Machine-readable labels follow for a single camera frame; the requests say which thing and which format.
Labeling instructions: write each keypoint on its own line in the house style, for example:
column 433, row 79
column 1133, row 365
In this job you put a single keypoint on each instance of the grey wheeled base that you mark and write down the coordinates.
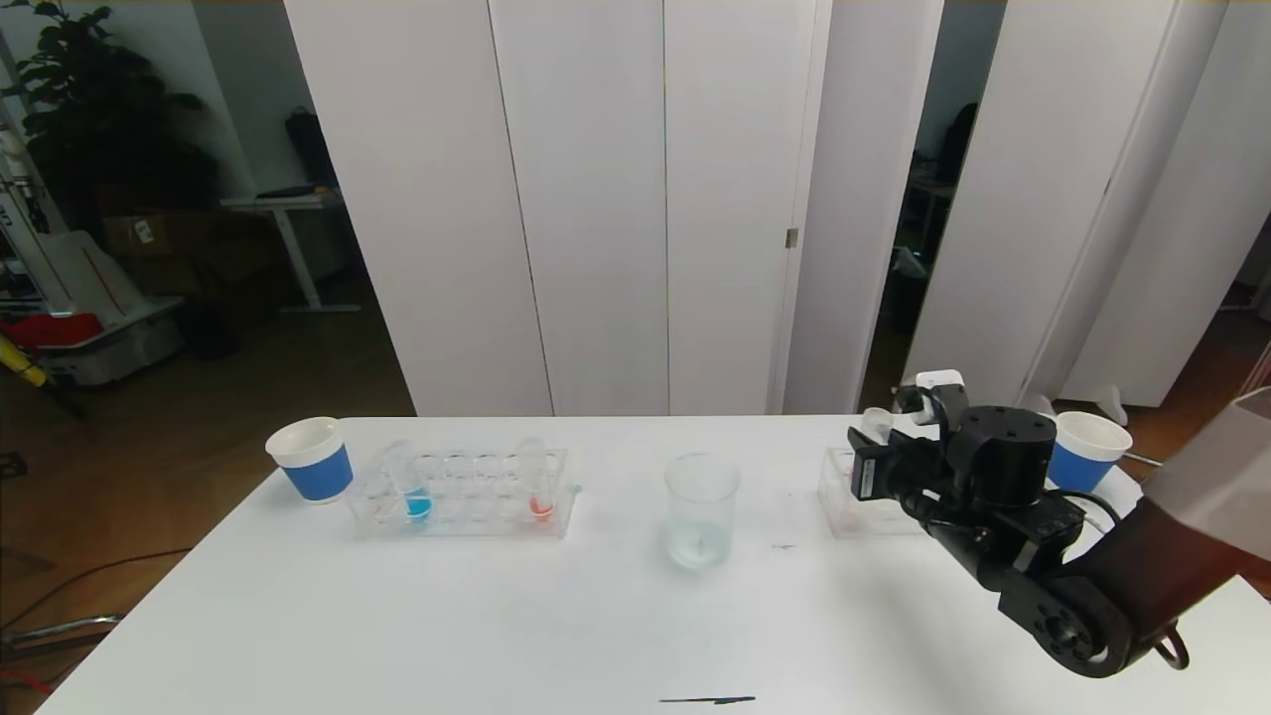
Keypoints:
column 119, row 350

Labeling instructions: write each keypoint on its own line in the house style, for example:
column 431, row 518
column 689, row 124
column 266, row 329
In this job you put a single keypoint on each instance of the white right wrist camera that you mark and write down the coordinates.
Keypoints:
column 938, row 380

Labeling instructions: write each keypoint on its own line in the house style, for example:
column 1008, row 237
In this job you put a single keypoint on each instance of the yellow black tool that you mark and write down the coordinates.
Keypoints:
column 22, row 363

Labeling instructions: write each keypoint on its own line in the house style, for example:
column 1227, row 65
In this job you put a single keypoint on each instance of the white slanted board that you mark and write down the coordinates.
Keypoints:
column 89, row 276

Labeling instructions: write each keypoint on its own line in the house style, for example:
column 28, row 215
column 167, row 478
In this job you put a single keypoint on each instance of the brown cardboard box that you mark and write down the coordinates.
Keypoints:
column 149, row 236

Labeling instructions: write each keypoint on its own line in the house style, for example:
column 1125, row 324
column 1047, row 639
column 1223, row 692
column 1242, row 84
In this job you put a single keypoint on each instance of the chrome tripod leg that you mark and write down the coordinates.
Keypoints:
column 70, row 628

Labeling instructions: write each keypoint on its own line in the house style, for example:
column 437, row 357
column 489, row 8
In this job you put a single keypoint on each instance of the white office desk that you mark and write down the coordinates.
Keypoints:
column 286, row 202

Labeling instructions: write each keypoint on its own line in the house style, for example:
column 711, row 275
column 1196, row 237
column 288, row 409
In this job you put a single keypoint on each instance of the white folding partition screen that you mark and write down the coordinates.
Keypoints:
column 1033, row 199
column 1192, row 248
column 596, row 199

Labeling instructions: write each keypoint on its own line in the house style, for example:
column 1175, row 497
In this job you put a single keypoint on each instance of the black bag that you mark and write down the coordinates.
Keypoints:
column 308, row 147

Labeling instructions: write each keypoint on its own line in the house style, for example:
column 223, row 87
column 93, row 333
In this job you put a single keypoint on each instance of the red flat case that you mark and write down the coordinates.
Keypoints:
column 50, row 331

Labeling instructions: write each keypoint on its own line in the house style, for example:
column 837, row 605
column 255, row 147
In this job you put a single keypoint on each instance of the red pigment test tube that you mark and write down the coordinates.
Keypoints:
column 876, row 421
column 541, row 507

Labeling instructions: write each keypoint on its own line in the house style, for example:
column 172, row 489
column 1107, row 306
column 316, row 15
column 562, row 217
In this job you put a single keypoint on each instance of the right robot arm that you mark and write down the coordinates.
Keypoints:
column 1072, row 616

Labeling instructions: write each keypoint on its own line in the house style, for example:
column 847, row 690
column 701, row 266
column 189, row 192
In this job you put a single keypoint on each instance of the dark green potted plant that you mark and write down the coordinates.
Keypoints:
column 99, row 119

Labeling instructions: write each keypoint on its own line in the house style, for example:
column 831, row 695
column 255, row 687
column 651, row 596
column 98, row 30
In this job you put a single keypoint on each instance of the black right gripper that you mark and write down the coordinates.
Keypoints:
column 866, row 474

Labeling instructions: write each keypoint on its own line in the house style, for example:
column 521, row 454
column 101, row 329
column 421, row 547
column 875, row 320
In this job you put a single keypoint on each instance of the blue white paper cup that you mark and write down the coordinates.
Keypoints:
column 316, row 475
column 1092, row 437

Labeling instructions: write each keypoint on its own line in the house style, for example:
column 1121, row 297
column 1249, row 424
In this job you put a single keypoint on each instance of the clear plastic beaker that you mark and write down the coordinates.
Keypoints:
column 700, row 544

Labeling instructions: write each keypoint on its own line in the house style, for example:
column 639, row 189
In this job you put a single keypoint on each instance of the blue pigment test tube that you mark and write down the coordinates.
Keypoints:
column 418, row 506

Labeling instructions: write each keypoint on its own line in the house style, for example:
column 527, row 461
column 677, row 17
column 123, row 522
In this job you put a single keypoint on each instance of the clear acrylic test tube rack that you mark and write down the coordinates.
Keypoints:
column 844, row 516
column 477, row 516

